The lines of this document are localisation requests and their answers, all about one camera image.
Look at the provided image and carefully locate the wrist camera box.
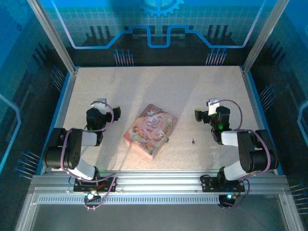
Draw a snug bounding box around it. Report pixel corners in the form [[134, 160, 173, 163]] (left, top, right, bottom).
[[90, 98, 108, 114], [207, 98, 221, 116]]

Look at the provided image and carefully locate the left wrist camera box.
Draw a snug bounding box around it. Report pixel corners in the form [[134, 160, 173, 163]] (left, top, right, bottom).
[[90, 98, 108, 114]]

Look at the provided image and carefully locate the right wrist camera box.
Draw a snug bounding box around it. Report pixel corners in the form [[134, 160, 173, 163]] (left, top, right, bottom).
[[207, 98, 221, 116]]

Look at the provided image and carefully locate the pink illustrated diary book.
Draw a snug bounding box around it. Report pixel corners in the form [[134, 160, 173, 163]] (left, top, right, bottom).
[[123, 103, 178, 160]]

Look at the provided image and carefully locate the aluminium side rail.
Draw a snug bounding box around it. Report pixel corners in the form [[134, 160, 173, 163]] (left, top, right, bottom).
[[240, 67, 280, 174], [39, 68, 79, 175]]

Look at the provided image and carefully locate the slotted grey cable duct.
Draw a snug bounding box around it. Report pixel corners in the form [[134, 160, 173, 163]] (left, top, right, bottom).
[[37, 195, 221, 205]]

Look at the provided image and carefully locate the aluminium front rail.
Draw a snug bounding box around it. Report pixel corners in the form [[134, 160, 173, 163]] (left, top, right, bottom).
[[28, 169, 292, 195]]

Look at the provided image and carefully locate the aluminium lower frame bar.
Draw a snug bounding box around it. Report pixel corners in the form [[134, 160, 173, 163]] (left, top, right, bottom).
[[14, 190, 40, 231], [278, 192, 305, 231]]

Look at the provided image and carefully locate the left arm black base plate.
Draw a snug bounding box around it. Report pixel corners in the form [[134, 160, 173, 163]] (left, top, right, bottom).
[[73, 177, 118, 193]]

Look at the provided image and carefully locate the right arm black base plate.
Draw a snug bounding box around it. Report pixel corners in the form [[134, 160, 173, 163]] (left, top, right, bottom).
[[200, 175, 246, 193]]

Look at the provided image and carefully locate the aluminium upright post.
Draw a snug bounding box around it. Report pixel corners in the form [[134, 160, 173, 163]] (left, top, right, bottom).
[[242, 0, 291, 73], [26, 0, 79, 74]]

